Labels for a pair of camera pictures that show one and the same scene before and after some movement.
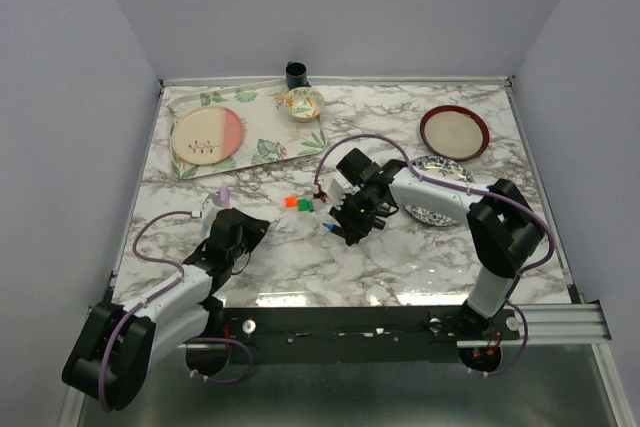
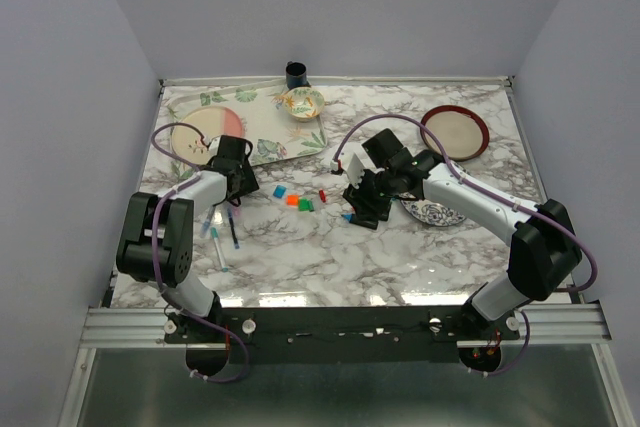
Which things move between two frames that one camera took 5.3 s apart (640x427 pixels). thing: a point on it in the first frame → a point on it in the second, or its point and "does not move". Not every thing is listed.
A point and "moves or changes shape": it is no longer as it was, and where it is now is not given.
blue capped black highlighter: [332, 227] moves or changes shape
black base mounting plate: [352, 335] does not move
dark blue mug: [296, 75] does not move
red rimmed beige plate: [454, 132] does not move
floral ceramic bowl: [304, 103] does not move
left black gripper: [256, 229] → [248, 182]
